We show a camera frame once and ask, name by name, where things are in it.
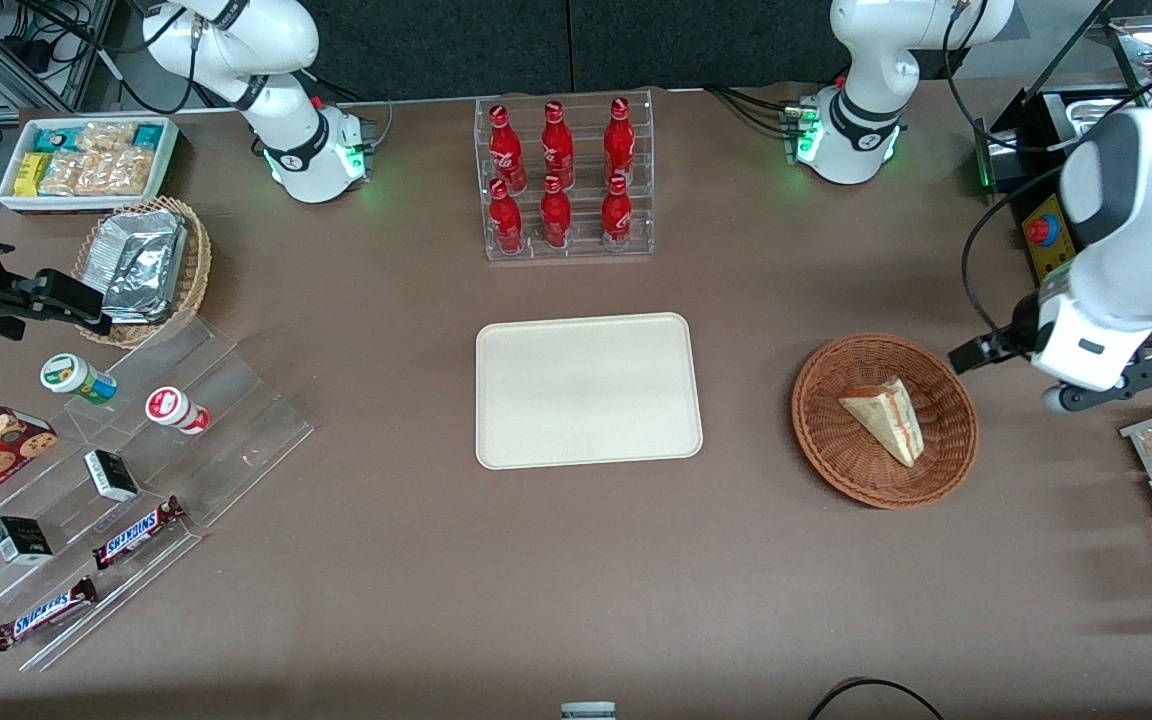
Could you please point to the brown round wicker basket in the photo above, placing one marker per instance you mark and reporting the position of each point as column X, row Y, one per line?
column 836, row 450

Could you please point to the teal snack packet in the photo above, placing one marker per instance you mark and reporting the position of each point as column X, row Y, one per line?
column 148, row 134
column 58, row 138

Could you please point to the cream rectangular plastic tray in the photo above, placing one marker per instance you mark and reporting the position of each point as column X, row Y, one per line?
column 586, row 390

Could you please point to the silver foil package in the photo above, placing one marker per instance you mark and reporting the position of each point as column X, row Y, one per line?
column 141, row 255
column 141, row 305

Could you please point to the red cola bottle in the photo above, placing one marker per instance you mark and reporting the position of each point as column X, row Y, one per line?
column 505, row 150
column 506, row 220
column 619, row 140
column 617, row 216
column 557, row 145
column 556, row 218

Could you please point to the triangular sandwich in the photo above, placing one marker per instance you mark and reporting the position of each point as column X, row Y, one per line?
column 886, row 420

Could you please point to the white rectangular snack bin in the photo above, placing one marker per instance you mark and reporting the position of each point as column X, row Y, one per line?
column 6, row 195

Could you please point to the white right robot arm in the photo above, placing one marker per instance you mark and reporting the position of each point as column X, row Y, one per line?
column 286, row 130

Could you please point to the brown Snickers bar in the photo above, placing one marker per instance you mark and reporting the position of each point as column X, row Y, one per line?
column 136, row 533
column 41, row 614

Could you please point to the clear acrylic bottle rack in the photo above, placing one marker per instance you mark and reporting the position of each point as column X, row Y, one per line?
column 581, row 255

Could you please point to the yellow snack packet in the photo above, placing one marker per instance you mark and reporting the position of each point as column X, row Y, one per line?
column 31, row 173

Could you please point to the black cabinet with yellow panel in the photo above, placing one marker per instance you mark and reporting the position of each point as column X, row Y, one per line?
column 1048, row 255

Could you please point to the light tan wicker basket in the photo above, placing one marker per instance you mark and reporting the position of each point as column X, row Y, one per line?
column 198, row 270

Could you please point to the white cup with green lid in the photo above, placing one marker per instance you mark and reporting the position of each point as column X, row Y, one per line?
column 71, row 375

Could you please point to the clear bag of brown snacks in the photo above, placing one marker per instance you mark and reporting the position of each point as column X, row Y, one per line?
column 61, row 176
column 106, row 136
column 136, row 170
column 99, row 173

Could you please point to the aluminium frame shelving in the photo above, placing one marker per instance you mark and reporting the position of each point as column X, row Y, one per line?
column 86, row 60

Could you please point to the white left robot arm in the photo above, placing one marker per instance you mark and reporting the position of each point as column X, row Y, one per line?
column 861, row 120

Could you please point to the clear acrylic stepped display stand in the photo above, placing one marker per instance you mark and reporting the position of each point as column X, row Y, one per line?
column 236, row 420

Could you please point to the small black carton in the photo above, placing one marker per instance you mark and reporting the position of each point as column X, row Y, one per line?
column 21, row 541
column 111, row 476

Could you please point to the small grey object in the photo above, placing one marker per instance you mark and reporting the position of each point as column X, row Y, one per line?
column 588, row 711

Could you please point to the white cup with red lid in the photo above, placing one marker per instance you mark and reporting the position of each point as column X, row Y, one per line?
column 174, row 407

